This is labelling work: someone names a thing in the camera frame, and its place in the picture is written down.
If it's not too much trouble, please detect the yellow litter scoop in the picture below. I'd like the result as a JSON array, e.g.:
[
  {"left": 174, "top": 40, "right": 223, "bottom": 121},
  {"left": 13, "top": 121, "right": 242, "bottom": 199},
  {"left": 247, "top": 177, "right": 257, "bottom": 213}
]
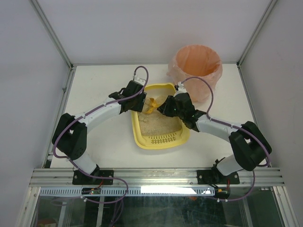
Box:
[{"left": 144, "top": 97, "right": 163, "bottom": 114}]

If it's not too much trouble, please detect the yellow litter box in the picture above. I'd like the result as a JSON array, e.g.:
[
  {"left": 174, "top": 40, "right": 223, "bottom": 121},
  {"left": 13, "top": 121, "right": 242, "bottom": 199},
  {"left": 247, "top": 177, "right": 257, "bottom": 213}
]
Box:
[{"left": 131, "top": 83, "right": 190, "bottom": 150}]

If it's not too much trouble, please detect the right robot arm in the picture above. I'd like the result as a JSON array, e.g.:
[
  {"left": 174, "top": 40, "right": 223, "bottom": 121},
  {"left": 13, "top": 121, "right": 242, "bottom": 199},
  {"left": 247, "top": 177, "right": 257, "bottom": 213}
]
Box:
[{"left": 157, "top": 93, "right": 272, "bottom": 183}]

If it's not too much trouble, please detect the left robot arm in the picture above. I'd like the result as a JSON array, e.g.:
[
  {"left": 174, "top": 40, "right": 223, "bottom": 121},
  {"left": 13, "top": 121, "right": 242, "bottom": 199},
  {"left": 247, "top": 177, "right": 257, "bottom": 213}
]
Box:
[{"left": 52, "top": 80, "right": 146, "bottom": 185}]

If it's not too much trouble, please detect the cat litter sand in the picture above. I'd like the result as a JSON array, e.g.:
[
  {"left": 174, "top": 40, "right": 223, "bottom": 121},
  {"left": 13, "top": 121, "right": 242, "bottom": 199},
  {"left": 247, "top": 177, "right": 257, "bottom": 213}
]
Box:
[{"left": 138, "top": 95, "right": 182, "bottom": 136}]

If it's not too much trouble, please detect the orange lined trash bin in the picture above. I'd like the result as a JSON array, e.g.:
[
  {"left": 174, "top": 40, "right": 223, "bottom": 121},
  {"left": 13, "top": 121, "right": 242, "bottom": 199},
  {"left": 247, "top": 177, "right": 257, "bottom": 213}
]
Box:
[{"left": 167, "top": 44, "right": 223, "bottom": 103}]

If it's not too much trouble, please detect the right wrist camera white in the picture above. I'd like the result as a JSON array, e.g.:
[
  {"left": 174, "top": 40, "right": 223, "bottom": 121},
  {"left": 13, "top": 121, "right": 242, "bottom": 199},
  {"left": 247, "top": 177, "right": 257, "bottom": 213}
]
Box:
[{"left": 175, "top": 82, "right": 187, "bottom": 95}]

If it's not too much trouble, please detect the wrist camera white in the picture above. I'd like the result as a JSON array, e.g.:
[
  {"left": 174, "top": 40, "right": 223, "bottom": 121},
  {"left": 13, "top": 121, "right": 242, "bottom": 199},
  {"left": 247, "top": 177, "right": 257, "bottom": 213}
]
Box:
[
  {"left": 133, "top": 75, "right": 146, "bottom": 85},
  {"left": 175, "top": 82, "right": 187, "bottom": 95}
]

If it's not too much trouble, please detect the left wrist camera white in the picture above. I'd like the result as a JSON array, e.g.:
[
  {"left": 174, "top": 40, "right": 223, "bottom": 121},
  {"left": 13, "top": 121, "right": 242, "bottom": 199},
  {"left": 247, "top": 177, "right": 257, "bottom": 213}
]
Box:
[{"left": 133, "top": 75, "right": 146, "bottom": 85}]

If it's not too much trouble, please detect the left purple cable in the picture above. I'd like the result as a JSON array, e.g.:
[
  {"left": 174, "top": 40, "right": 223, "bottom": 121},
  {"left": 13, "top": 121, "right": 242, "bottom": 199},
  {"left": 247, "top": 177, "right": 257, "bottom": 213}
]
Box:
[{"left": 52, "top": 65, "right": 149, "bottom": 158}]

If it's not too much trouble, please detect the purple cable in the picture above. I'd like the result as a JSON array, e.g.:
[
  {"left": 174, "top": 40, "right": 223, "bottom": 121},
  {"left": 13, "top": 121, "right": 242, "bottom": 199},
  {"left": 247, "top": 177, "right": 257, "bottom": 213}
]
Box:
[
  {"left": 182, "top": 76, "right": 271, "bottom": 167},
  {"left": 52, "top": 65, "right": 149, "bottom": 158}
]

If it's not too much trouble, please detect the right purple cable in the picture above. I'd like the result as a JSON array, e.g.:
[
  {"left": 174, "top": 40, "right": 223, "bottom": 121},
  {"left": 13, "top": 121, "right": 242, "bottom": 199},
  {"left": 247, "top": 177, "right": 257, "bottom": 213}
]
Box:
[{"left": 182, "top": 76, "right": 271, "bottom": 167}]

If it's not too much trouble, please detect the aluminium mounting rail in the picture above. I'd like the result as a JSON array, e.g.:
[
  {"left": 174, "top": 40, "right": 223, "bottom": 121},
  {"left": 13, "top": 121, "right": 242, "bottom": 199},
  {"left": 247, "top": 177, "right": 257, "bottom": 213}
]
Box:
[{"left": 29, "top": 167, "right": 285, "bottom": 187}]

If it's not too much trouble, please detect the white slotted cable duct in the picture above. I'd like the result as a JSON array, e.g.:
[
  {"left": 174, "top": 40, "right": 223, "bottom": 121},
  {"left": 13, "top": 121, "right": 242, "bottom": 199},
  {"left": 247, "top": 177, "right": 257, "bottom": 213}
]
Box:
[{"left": 40, "top": 186, "right": 215, "bottom": 197}]

